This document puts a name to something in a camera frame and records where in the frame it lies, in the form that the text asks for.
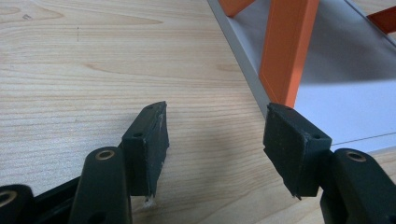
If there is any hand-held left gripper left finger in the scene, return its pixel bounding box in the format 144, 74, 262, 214
120, 101, 171, 198

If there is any orange metal frame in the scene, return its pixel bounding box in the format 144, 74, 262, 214
218, 0, 396, 109

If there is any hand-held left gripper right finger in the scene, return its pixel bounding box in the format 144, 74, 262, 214
262, 102, 333, 201

